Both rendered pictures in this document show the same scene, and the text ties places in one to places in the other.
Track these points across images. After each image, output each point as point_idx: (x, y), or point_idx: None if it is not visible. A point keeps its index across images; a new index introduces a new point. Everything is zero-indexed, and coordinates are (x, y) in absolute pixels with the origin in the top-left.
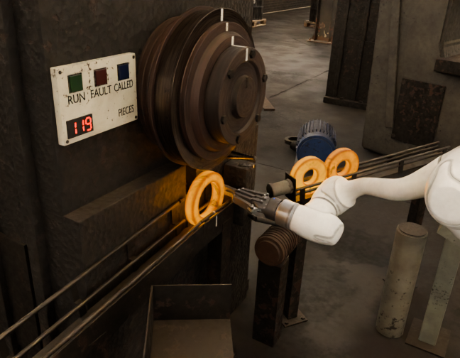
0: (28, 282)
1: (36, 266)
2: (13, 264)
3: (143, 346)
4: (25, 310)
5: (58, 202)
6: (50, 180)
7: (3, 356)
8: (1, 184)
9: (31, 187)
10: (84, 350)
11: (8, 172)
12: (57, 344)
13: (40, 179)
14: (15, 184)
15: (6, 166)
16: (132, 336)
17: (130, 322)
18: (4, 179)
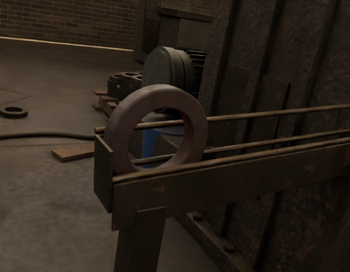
0: (277, 120)
1: (298, 97)
2: (268, 103)
3: (349, 229)
4: (260, 150)
5: None
6: None
7: (280, 132)
8: (289, 26)
9: (329, 16)
10: (345, 165)
11: (302, 11)
12: (332, 140)
13: (338, 11)
14: (305, 22)
15: (303, 6)
16: (348, 209)
17: None
18: (294, 20)
